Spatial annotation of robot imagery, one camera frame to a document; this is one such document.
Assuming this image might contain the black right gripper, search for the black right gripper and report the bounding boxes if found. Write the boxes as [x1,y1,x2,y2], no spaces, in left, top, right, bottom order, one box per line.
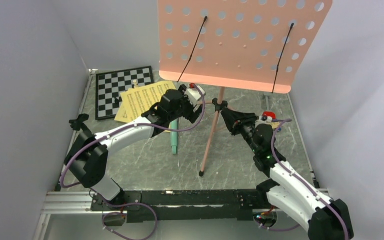
[221,107,260,155]

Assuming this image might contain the pink perforated music stand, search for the pink perforated music stand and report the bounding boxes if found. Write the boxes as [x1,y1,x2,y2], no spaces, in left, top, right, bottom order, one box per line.
[157,0,333,177]

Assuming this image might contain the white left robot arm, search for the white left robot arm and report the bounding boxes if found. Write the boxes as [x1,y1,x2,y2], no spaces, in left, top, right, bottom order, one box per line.
[60,84,206,210]

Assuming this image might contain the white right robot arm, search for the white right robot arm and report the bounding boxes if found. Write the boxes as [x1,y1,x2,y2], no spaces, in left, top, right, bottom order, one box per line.
[221,108,354,240]

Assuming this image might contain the yellow sheet music top page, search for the yellow sheet music top page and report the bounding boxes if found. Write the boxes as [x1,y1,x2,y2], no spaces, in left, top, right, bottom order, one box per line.
[133,80,175,117]

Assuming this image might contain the yellow sheet music page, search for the yellow sheet music page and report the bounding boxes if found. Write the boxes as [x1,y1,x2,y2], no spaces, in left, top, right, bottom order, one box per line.
[115,88,138,123]
[133,80,175,117]

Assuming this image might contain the red wooden toy car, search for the red wooden toy car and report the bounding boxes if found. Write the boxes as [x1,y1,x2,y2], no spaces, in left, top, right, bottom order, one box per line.
[255,111,281,130]

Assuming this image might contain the yellow sheet music bottom page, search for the yellow sheet music bottom page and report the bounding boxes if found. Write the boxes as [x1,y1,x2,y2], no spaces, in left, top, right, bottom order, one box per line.
[115,88,138,123]

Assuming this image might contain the black white chessboard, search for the black white chessboard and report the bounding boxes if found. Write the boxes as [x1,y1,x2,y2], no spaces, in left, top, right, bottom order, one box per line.
[95,65,154,121]

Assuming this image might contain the black clamp knob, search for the black clamp knob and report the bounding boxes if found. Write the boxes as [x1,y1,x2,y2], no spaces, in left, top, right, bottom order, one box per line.
[69,113,93,137]

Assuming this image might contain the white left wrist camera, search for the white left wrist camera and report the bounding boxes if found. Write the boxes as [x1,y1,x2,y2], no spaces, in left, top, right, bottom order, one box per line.
[185,83,206,105]

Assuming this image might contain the mint green toy recorder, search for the mint green toy recorder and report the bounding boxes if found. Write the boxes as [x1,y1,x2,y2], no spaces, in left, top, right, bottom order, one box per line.
[170,119,178,155]

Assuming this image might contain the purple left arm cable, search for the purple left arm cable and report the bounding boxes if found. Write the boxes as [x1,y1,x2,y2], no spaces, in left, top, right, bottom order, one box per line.
[59,84,206,190]

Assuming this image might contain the grey metal bracket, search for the grey metal bracket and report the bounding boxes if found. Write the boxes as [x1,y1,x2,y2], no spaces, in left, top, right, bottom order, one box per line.
[263,92,272,111]

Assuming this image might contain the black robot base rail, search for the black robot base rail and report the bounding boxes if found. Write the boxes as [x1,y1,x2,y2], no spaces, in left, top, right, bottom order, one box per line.
[91,188,272,223]

